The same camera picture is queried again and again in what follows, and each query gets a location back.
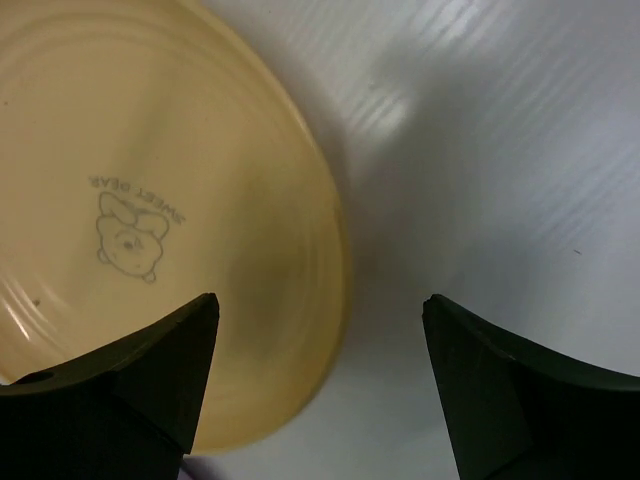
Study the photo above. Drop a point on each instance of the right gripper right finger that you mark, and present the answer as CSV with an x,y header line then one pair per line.
x,y
515,409

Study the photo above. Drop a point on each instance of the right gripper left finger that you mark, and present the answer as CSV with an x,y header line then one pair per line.
x,y
127,410

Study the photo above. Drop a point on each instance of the orange plate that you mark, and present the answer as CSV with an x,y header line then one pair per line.
x,y
148,156

